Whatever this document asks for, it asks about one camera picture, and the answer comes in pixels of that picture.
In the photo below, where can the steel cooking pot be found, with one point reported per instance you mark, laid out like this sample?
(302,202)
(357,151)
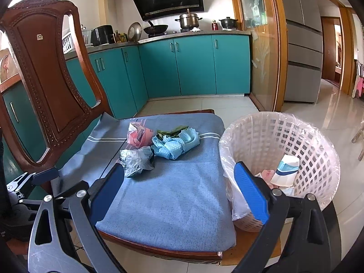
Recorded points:
(189,21)

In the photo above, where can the brown wooden door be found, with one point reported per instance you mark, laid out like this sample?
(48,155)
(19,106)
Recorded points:
(328,51)

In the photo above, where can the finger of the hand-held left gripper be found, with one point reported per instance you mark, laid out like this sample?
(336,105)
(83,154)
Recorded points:
(45,175)
(28,206)

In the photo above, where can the pink garment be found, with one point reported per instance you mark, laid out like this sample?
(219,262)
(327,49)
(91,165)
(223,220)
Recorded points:
(360,88)

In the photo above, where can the black air fryer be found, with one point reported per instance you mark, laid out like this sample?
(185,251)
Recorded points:
(102,35)

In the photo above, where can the steel pot lid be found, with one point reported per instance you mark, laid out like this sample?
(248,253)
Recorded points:
(134,32)

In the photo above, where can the pink plastic package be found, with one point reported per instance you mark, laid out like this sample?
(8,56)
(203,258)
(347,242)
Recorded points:
(266,175)

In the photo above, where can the white dish rack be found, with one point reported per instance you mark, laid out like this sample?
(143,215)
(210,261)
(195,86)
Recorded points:
(68,44)

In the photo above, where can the green wrapper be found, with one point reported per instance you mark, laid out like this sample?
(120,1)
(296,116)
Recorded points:
(170,132)

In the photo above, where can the condiment bottle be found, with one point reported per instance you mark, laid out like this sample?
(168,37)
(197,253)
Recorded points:
(123,38)
(117,37)

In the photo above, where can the blue striped seat cushion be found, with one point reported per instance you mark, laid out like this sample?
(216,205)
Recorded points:
(170,190)

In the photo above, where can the small red bottle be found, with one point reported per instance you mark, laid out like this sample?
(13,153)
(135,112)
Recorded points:
(214,26)

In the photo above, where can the white lattice plastic basket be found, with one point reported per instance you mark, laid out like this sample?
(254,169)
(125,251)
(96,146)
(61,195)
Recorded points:
(312,162)

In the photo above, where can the wooden stool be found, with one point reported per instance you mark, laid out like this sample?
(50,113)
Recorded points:
(250,247)

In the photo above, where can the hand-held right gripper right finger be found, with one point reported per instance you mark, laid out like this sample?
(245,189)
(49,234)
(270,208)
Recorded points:
(251,193)

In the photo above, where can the pink clear plastic bag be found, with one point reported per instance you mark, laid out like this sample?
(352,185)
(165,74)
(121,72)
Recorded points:
(140,136)

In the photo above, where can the teal kitchen cabinets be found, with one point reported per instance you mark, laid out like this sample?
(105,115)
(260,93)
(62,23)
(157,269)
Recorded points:
(193,68)

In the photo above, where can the blue wipe cloth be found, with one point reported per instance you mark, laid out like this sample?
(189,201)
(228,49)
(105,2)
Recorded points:
(170,150)

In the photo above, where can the grey-green plastic bag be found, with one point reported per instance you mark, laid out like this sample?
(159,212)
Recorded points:
(133,162)

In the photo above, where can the wooden framed glass door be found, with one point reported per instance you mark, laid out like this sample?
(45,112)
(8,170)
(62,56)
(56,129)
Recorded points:
(261,48)

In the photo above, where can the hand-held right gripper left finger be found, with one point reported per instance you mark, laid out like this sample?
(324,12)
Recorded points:
(109,189)

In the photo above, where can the carved wooden chair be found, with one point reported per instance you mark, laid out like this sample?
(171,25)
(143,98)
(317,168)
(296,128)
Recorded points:
(42,76)

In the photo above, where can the clear plastic basket liner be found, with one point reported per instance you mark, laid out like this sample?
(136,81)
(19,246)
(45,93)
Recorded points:
(236,204)

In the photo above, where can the grey refrigerator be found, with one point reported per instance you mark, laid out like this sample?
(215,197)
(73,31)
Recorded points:
(301,48)

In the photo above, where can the white paper cup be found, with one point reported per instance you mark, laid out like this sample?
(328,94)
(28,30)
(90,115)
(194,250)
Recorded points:
(284,176)

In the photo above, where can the black casserole pot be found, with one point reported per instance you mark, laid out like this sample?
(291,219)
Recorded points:
(228,23)

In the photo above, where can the black wok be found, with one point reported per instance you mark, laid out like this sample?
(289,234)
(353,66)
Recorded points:
(156,29)

